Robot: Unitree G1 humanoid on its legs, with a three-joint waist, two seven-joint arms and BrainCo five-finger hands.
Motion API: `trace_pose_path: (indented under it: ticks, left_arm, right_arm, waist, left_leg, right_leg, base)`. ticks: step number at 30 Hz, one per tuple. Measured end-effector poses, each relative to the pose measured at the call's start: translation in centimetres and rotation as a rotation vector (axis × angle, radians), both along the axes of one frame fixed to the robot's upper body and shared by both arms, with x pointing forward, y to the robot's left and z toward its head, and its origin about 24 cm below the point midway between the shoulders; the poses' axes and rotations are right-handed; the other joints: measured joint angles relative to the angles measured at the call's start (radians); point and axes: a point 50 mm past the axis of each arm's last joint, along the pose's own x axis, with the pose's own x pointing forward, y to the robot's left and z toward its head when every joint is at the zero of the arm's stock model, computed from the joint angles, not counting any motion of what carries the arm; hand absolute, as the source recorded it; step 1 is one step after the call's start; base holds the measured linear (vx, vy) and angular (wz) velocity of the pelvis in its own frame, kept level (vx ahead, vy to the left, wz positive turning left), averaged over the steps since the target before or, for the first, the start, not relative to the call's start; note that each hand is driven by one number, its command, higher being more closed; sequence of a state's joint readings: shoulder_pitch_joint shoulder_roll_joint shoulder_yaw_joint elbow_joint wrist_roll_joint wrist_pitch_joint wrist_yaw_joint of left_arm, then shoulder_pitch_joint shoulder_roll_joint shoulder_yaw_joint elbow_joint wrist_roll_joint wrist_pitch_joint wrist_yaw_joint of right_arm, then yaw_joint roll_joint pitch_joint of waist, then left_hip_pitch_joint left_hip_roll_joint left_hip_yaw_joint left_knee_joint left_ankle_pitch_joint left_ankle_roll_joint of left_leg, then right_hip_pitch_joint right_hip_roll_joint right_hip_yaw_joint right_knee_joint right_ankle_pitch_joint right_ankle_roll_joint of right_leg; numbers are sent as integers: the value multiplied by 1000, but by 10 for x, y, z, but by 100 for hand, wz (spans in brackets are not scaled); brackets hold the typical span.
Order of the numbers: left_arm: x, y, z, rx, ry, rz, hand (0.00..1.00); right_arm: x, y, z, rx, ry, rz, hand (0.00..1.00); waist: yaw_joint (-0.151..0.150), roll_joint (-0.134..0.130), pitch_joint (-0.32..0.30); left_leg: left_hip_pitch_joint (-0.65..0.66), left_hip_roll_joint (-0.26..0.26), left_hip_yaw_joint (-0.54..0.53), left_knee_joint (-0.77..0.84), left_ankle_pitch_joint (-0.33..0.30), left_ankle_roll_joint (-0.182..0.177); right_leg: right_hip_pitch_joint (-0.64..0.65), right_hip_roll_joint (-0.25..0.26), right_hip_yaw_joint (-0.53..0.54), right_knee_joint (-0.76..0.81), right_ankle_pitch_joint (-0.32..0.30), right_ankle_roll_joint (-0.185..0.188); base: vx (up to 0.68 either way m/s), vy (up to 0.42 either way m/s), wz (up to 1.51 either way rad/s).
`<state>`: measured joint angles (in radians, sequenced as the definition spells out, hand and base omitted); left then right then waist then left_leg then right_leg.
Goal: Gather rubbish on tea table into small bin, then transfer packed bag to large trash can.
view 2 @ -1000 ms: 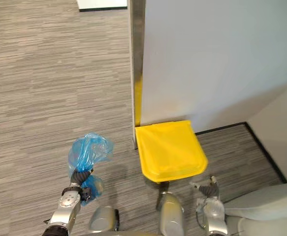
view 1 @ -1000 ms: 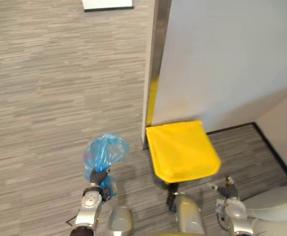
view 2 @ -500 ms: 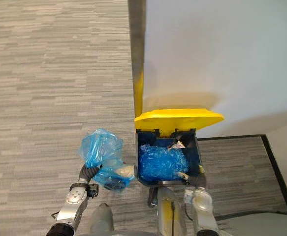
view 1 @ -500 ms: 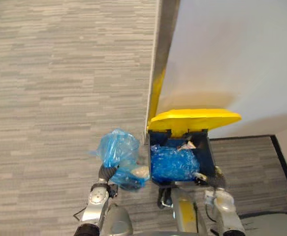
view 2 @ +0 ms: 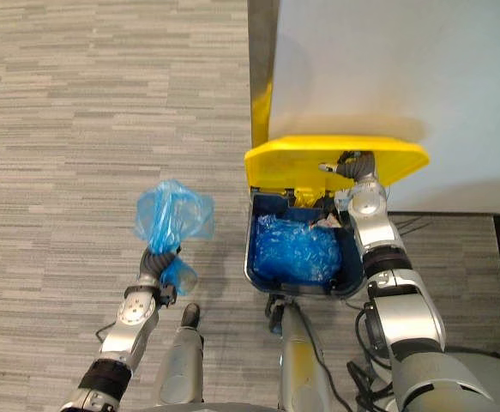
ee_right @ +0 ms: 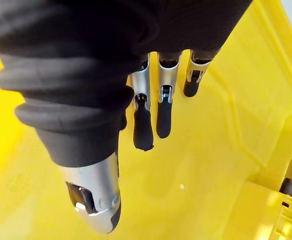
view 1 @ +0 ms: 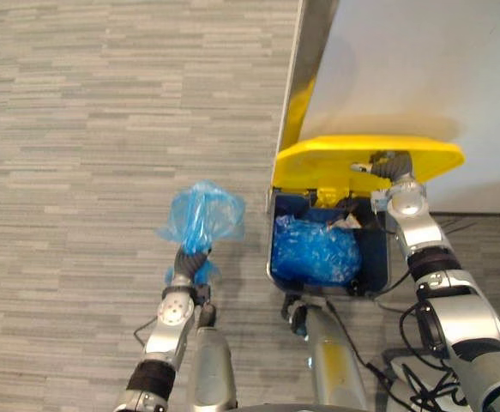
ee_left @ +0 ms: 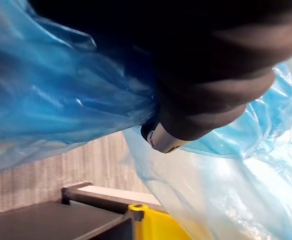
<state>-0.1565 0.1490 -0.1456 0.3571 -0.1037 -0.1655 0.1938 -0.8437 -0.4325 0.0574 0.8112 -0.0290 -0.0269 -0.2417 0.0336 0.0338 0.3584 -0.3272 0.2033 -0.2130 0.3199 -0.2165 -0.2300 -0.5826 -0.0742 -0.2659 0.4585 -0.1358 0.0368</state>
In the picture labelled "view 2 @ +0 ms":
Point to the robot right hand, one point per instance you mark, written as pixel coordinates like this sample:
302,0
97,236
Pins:
357,168

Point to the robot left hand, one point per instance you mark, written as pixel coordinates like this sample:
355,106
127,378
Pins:
155,262

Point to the yellow trash can lid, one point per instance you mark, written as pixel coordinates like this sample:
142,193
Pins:
327,161

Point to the blue plastic rubbish bag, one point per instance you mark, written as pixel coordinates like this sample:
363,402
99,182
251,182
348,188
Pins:
170,221

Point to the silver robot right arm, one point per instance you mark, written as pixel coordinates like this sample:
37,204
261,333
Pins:
397,296

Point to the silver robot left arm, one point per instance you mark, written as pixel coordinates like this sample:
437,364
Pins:
123,332

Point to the yellow plastic bag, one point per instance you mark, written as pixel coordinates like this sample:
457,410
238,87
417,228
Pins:
306,197

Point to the crumpled white paper rubbish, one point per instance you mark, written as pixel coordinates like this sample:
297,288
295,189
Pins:
327,223

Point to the large blue trash can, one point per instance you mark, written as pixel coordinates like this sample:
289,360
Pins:
303,244

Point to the blue trash can liner bag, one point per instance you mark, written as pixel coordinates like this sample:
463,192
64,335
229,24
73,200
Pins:
296,252

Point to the silver robot left leg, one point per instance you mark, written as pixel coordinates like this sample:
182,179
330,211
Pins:
183,360

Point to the silver robot leg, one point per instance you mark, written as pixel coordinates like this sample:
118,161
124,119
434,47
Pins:
183,360
296,356

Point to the silver robot torso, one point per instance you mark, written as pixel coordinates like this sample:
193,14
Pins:
189,407

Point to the silver robot right leg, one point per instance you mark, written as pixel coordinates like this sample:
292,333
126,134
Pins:
296,356

